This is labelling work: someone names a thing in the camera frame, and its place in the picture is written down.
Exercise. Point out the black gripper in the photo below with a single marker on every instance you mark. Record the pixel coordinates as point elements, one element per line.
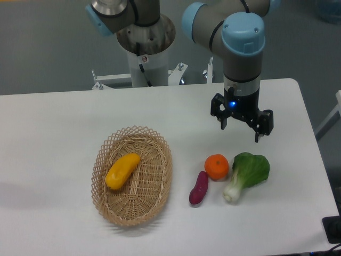
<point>240,101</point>

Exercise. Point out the yellow mango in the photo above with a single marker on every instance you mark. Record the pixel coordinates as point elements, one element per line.
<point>121,170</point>

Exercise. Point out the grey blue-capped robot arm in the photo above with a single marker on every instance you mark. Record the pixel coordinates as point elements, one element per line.
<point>231,30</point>

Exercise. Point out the woven wicker basket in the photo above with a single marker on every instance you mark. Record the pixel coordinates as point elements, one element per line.
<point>145,192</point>

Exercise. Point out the green bok choy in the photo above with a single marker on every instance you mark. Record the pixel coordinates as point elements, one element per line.
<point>248,170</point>

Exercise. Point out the orange tangerine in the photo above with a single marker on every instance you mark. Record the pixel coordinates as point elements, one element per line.
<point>216,166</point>

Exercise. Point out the purple sweet potato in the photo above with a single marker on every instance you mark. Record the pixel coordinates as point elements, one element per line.
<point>199,191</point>

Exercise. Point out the black device at table corner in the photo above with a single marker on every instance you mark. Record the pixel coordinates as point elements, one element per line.
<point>332,229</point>

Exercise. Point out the white frame at right edge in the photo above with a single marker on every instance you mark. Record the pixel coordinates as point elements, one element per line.
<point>329,121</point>

